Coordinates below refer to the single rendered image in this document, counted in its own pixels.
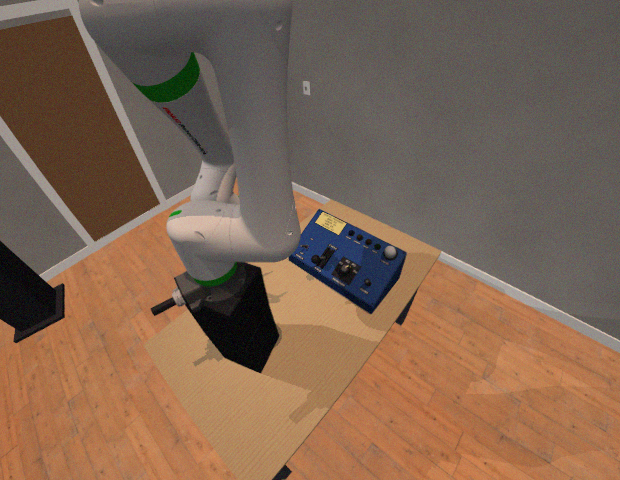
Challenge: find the blue control panel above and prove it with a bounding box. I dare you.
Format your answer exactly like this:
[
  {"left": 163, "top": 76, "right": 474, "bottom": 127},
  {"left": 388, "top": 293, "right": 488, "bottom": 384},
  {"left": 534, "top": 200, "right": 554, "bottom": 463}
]
[{"left": 289, "top": 209, "right": 407, "bottom": 314}]

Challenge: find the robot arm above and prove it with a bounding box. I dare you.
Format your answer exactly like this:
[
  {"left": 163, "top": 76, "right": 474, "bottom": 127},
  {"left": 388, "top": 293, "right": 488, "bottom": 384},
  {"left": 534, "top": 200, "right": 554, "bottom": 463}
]
[{"left": 79, "top": 0, "right": 301, "bottom": 316}]

